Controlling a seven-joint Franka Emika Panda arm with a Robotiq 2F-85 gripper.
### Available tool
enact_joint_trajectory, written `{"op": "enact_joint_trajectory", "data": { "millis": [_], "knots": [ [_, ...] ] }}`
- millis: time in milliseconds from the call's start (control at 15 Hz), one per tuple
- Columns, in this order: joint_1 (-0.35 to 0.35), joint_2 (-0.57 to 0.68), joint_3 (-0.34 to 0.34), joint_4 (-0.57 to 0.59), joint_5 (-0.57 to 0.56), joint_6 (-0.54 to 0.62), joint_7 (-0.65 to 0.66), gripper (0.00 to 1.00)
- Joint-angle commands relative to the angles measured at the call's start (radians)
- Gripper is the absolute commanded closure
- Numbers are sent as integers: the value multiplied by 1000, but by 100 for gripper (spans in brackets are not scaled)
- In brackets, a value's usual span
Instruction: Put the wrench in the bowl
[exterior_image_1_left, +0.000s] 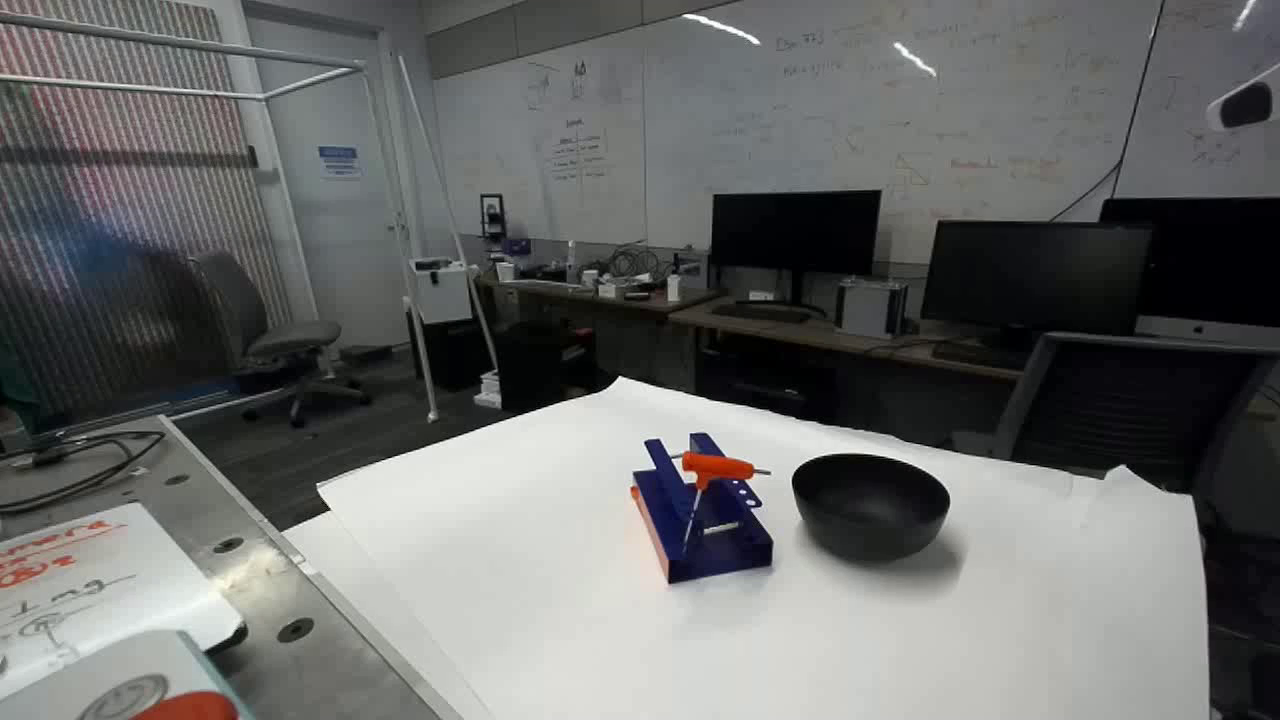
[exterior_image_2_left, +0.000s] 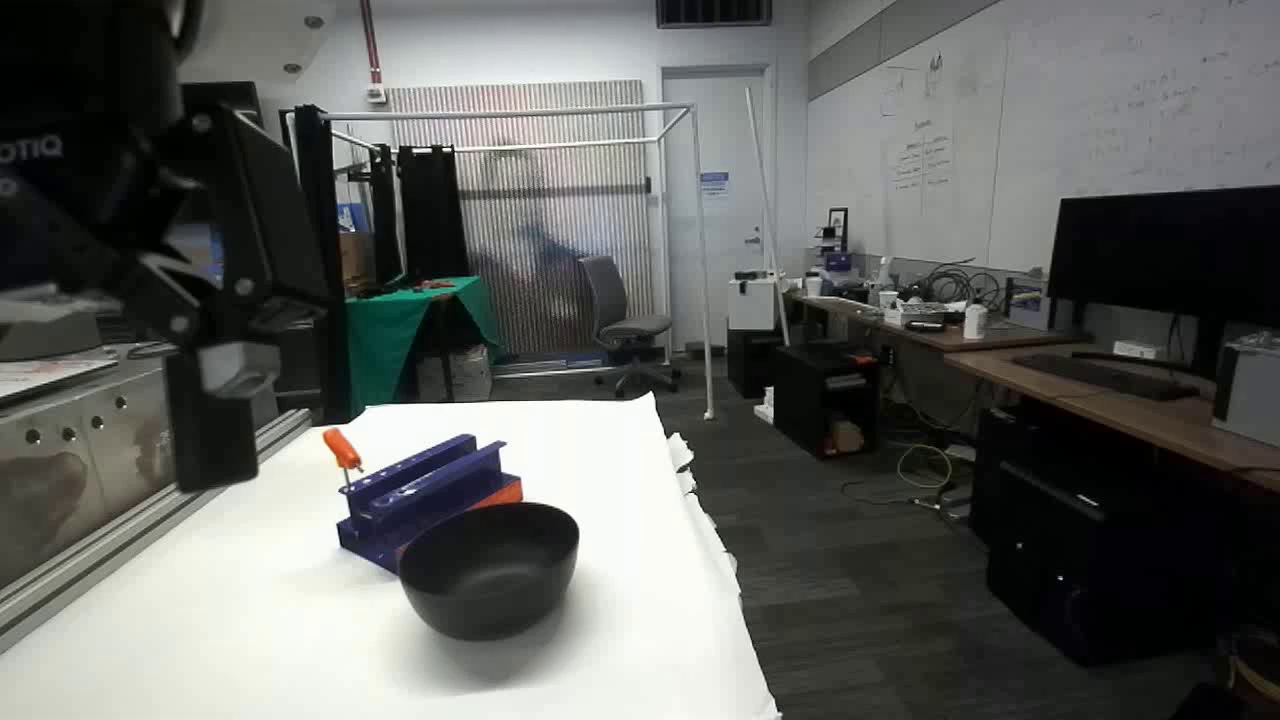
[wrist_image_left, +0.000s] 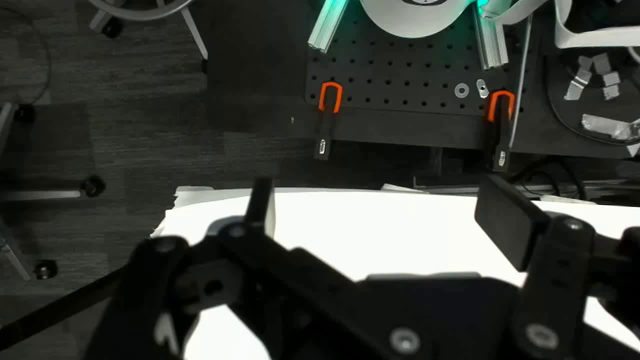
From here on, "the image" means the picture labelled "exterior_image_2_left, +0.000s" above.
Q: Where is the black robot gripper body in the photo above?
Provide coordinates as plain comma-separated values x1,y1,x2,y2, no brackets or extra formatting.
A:
0,0,333,349

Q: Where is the orange-handled metal wrench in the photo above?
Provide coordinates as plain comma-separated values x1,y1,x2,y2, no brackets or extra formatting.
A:
322,430,366,485

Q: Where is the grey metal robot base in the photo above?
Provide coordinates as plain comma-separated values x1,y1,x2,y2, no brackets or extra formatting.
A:
0,284,316,654

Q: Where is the black bowl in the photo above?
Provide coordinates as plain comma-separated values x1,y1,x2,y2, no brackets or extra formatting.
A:
401,506,579,639

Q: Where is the white table cover sheet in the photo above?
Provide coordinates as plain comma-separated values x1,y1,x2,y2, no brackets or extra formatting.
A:
0,393,785,720

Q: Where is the green cloth covered table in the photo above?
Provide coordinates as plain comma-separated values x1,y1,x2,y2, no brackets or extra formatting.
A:
346,278,499,406

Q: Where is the blue tool holder rack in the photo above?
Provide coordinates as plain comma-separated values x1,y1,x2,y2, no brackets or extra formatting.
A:
336,432,524,574

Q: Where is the grey office chair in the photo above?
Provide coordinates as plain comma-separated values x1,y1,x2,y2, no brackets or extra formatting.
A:
579,253,678,398

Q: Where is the white door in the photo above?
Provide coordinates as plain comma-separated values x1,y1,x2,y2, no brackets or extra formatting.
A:
663,68,767,343

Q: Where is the black small floor cabinet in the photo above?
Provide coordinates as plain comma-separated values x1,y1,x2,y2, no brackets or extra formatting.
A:
777,343,879,461

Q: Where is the wooden desk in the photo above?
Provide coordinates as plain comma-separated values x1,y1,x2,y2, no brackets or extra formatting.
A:
802,298,1280,496

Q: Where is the black keyboard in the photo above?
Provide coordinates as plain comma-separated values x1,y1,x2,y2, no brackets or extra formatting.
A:
1014,351,1198,402

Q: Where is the black computer monitor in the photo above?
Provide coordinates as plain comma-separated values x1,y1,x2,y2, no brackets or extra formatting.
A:
1048,185,1280,370

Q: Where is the white pipe frame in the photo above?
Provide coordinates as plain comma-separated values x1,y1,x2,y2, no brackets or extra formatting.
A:
322,103,693,390

